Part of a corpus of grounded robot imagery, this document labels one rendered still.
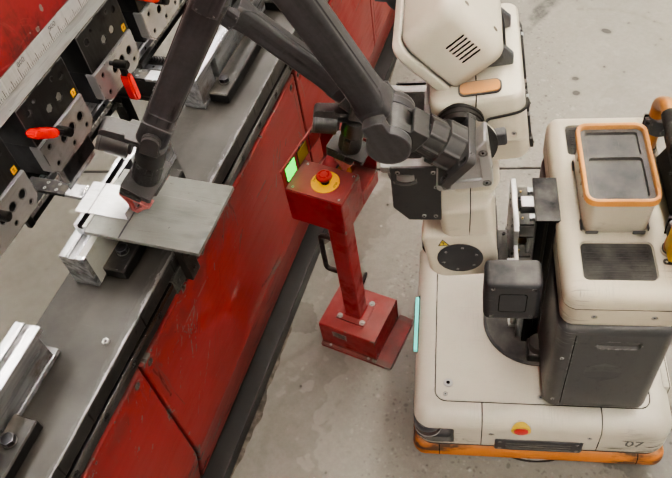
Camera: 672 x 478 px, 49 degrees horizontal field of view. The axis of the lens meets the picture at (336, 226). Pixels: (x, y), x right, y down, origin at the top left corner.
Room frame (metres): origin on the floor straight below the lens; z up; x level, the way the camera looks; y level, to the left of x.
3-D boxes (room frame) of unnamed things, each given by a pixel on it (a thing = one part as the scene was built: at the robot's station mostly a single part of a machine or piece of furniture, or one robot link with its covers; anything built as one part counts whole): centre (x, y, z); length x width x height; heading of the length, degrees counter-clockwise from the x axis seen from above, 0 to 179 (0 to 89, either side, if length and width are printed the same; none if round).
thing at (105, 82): (1.27, 0.41, 1.26); 0.15 x 0.09 x 0.17; 154
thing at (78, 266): (1.17, 0.46, 0.92); 0.39 x 0.06 x 0.10; 154
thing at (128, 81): (1.23, 0.36, 1.20); 0.04 x 0.02 x 0.10; 64
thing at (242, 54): (1.64, 0.17, 0.89); 0.30 x 0.05 x 0.03; 154
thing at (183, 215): (1.05, 0.35, 1.00); 0.26 x 0.18 x 0.01; 64
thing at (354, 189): (1.29, -0.01, 0.75); 0.20 x 0.16 x 0.18; 145
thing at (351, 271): (1.29, -0.01, 0.39); 0.05 x 0.05 x 0.54; 55
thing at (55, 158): (1.09, 0.49, 1.26); 0.15 x 0.09 x 0.17; 154
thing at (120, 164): (1.14, 0.48, 0.99); 0.20 x 0.03 x 0.03; 154
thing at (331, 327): (1.27, -0.04, 0.06); 0.25 x 0.20 x 0.12; 55
